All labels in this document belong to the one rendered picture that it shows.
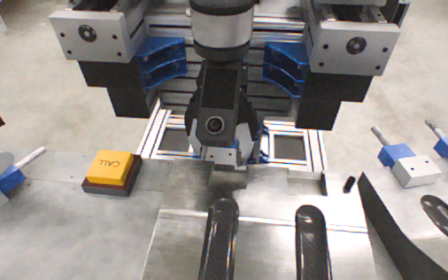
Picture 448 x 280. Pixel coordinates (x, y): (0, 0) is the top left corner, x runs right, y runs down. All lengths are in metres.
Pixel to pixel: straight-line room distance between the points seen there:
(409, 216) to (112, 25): 0.58
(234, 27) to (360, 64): 0.33
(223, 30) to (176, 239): 0.25
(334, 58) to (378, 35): 0.08
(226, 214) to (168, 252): 0.08
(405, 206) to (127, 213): 0.42
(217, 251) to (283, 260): 0.08
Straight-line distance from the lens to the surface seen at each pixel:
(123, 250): 0.49
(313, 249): 0.39
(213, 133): 0.35
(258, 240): 0.38
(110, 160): 0.55
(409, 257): 0.48
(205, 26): 0.35
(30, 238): 0.56
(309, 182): 0.46
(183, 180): 0.42
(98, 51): 0.66
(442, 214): 0.53
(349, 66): 0.62
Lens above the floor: 1.22
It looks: 46 degrees down
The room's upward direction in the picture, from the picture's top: straight up
